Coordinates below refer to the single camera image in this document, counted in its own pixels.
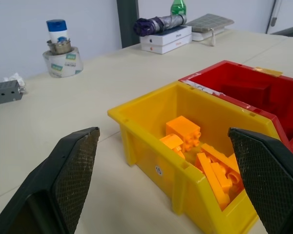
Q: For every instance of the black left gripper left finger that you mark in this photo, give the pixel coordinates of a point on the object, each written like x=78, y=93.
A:
x=39, y=190

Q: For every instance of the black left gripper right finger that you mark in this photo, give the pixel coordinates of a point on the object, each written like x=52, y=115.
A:
x=271, y=180

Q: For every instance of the orange round-stud toy brick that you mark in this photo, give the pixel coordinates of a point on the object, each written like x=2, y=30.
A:
x=230, y=180

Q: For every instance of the orange slab toy brick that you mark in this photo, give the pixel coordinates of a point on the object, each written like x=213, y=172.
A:
x=217, y=152

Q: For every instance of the orange long flat brick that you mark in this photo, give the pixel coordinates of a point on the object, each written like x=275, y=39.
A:
x=210, y=175

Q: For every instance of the red toy block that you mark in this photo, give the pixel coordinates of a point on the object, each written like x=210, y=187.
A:
x=246, y=91

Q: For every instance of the grey metal block with holes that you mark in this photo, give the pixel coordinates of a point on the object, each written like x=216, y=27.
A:
x=3, y=93

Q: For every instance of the orange cube toy brick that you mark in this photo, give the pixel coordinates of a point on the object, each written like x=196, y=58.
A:
x=182, y=128

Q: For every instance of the orange curved toy brick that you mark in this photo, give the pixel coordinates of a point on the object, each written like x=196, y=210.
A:
x=171, y=142

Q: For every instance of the yellow tape strip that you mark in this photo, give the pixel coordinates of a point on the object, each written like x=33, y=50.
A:
x=268, y=71

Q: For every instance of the red plastic storage bin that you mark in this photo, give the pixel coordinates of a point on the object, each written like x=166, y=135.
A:
x=236, y=73

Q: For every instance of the crumpled white tissue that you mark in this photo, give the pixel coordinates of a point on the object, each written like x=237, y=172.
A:
x=14, y=78

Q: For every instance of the white printed tape roll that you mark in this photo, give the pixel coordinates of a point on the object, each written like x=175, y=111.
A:
x=63, y=64

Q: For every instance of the yellow plastic storage bin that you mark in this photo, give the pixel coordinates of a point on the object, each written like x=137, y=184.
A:
x=146, y=114

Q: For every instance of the small metal cup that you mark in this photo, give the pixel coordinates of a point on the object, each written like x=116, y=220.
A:
x=59, y=46

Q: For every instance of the white bottle with blue cap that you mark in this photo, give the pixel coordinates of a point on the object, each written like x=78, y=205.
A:
x=56, y=29

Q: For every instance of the white phone box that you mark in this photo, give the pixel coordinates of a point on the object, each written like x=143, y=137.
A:
x=171, y=34
x=171, y=46

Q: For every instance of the grey checked pouch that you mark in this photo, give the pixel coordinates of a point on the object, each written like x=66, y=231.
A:
x=208, y=22

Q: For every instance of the folded purple grey umbrella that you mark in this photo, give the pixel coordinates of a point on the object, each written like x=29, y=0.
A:
x=158, y=24

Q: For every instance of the green plastic bottle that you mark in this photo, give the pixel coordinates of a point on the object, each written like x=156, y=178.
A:
x=178, y=7

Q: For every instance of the dark grey wall pillar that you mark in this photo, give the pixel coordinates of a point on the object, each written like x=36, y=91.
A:
x=128, y=22

